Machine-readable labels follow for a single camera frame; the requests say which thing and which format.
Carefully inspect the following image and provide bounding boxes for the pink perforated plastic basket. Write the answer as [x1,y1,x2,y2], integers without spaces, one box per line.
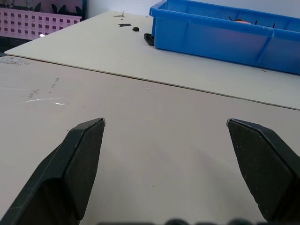
[0,7,83,38]

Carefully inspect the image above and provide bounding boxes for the blue plastic bin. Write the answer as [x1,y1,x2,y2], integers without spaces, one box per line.
[149,0,300,75]

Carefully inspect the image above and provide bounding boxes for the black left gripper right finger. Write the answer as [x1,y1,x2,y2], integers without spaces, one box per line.
[226,118,300,225]

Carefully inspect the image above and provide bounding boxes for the black rounded plastic part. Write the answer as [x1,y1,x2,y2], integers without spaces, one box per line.
[143,33,155,46]

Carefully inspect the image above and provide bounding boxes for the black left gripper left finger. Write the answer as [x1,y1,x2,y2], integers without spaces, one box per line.
[0,117,106,225]

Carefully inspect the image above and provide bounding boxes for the orange tool in bin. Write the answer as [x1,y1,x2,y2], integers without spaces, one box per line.
[228,15,258,25]

